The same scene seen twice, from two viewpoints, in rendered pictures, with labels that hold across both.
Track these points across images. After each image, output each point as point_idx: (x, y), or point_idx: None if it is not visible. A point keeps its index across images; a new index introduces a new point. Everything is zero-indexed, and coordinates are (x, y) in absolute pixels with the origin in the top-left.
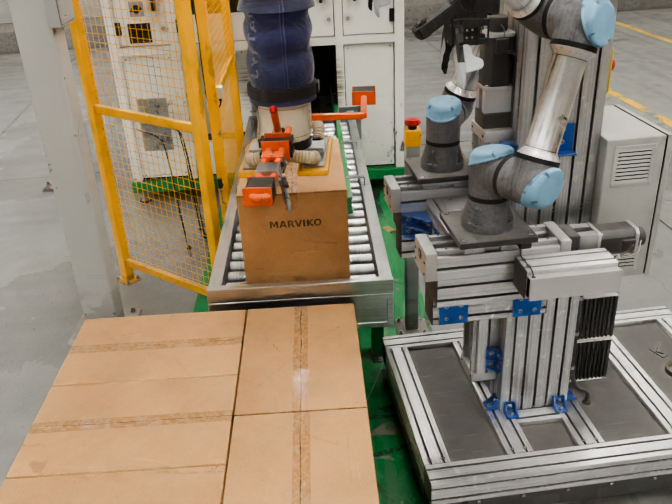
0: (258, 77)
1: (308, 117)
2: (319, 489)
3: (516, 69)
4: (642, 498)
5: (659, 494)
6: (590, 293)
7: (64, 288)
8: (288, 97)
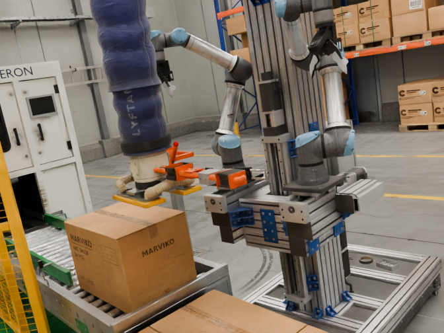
0: (140, 133)
1: (169, 158)
2: None
3: (284, 98)
4: (407, 327)
5: (410, 321)
6: (376, 199)
7: None
8: (164, 143)
